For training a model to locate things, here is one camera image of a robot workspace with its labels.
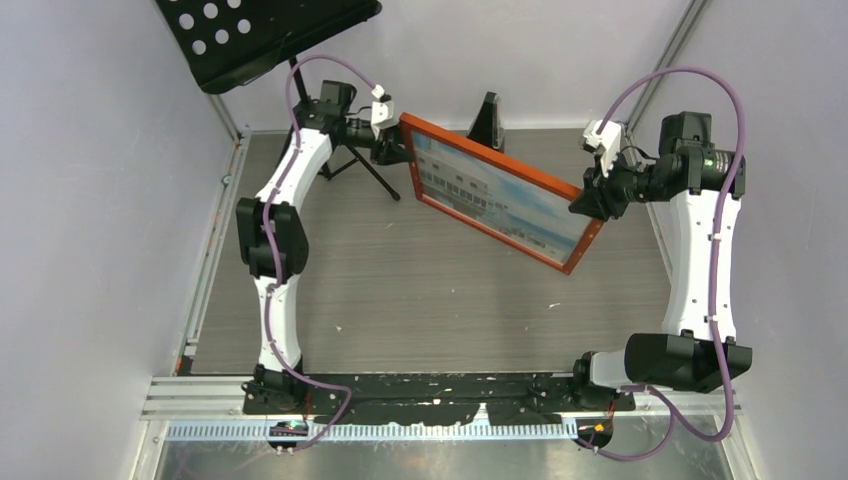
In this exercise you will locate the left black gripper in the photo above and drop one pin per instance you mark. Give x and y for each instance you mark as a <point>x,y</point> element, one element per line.
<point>394,149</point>

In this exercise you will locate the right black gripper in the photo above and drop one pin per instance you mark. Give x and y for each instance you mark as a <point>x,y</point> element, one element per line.
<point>597,199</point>

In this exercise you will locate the orange wooden picture frame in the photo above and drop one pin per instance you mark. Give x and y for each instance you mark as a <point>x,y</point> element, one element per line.
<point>411,166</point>

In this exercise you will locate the building and sky photo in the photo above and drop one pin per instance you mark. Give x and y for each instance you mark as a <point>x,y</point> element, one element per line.
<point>490,195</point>

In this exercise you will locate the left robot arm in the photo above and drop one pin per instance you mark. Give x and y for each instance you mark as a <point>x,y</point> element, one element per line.
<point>273,243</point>

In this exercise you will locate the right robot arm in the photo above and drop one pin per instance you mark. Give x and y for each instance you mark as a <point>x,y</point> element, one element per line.
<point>698,329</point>

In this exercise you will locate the black metronome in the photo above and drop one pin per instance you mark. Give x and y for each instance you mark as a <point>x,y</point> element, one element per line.
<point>487,128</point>

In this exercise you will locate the black music stand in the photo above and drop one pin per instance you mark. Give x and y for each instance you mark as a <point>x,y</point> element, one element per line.
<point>229,44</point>

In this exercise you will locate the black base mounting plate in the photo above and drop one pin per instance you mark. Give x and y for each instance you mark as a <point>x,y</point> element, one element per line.
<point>435,399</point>

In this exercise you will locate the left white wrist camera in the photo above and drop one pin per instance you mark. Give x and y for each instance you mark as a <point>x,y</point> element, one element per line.
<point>382,112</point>

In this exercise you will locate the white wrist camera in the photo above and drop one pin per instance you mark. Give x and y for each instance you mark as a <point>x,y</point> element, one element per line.
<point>382,112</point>
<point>603,141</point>

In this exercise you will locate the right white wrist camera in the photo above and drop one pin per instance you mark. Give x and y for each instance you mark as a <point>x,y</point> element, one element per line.
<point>603,141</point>

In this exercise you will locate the white slotted cable duct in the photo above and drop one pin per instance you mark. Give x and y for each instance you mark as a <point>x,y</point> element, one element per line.
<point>298,430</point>

